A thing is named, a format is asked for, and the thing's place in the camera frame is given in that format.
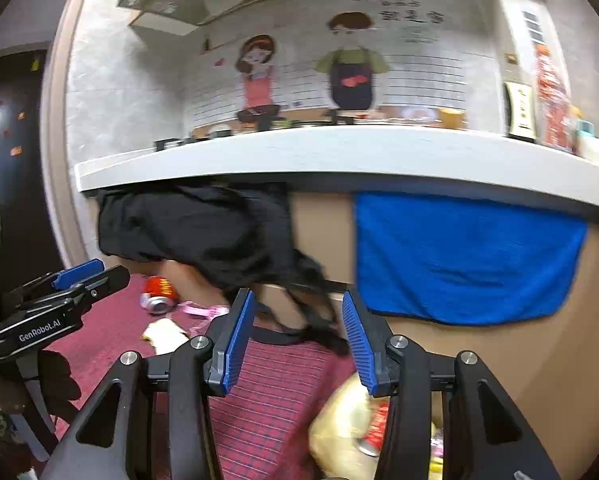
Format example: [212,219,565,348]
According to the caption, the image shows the red plaid cloth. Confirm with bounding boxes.
[44,272,361,480]

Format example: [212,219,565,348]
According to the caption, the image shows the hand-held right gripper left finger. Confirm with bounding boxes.
[40,288,256,480]

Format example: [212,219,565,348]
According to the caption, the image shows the white kitchen counter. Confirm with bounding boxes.
[74,125,599,221]

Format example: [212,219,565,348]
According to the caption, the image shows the yellow cup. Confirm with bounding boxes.
[438,107,466,132]

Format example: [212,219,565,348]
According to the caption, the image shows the yellow plastic bag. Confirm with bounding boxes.
[307,374,451,480]

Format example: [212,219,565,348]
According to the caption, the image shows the yellow and white sign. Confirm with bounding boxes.
[503,81,539,142]

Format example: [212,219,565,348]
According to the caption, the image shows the black cloth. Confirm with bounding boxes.
[96,182,351,357]

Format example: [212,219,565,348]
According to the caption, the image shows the cream wrapper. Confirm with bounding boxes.
[144,317,191,355]

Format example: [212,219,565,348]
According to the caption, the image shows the white wall appliance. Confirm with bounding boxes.
[493,0,556,86]

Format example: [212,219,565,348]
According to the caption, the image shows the cartoon wall poster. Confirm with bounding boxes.
[184,0,496,132]

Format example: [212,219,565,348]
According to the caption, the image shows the black stove pot support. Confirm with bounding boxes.
[237,109,286,132]

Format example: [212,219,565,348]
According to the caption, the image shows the brown counter cabinet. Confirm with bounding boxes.
[290,192,599,480]

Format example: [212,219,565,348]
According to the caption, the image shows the red hanging packets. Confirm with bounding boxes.
[533,44,581,157]

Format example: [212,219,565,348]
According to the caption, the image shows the blue towel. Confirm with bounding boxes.
[354,191,589,325]

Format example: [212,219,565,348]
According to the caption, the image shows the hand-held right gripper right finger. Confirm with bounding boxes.
[342,290,563,480]

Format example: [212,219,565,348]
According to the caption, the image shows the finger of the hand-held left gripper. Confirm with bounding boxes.
[14,258,106,302]
[17,265,131,322]

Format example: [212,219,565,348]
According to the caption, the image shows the pink plastic wrapper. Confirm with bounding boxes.
[176,300,231,320]

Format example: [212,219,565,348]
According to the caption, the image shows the red drink can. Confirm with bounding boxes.
[358,401,394,457]
[138,276,176,316]

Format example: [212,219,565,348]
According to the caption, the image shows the black door with stickers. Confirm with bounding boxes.
[0,49,66,286]

